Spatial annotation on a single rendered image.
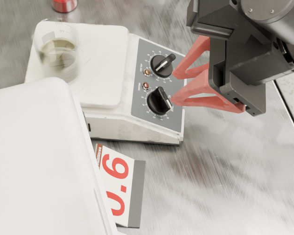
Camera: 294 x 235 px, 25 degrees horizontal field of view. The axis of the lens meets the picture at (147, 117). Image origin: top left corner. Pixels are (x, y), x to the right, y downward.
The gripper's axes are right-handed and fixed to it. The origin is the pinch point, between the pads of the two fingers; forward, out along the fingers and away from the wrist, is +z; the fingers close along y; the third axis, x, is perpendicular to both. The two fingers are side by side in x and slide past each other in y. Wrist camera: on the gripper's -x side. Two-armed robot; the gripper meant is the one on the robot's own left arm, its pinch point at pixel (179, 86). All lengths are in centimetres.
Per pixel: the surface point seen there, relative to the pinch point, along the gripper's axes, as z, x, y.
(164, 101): 5.8, 3.9, -2.0
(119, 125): 10.5, 1.3, 1.1
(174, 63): 6.7, 6.4, -9.5
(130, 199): 12.0, 6.1, 8.8
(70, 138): -29, -38, 32
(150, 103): 7.3, 3.3, -1.9
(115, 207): 12.4, 4.0, 10.5
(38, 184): -28, -38, 33
